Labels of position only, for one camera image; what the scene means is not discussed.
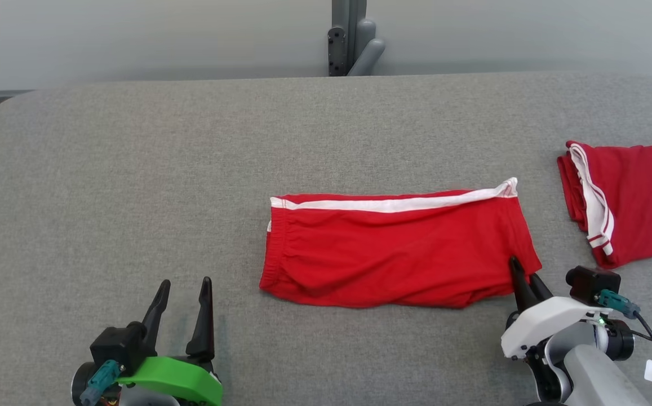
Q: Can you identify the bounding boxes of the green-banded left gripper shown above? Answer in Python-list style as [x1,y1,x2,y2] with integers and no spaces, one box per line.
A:
[116,276,224,406]

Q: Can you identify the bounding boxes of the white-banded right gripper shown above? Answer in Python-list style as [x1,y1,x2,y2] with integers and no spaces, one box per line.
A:
[500,256,615,360]

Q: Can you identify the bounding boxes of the red shorts with white stripe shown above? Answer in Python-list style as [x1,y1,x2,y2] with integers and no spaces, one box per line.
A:
[259,177,543,310]

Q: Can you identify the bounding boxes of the red white basketball jersey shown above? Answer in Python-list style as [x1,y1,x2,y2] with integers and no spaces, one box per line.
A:
[557,140,652,270]

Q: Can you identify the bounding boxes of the teal right camera connector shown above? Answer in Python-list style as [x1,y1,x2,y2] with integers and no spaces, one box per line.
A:
[596,289,641,320]

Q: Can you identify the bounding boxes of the teal camera connector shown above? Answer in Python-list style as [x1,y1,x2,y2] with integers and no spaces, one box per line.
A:
[79,360,125,406]
[596,289,641,320]

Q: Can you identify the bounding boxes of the teal left camera connector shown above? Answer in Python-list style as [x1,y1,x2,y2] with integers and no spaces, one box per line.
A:
[79,360,125,406]

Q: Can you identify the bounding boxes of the grey cylindrical lever handle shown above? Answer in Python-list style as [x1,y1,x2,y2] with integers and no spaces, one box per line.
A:
[348,18,386,77]

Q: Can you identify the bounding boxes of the dark grey bolted bracket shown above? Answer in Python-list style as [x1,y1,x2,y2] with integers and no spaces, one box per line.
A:
[328,26,348,77]

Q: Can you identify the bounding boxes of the grey metal wall post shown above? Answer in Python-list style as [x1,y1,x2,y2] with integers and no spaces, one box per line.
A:
[331,0,367,77]

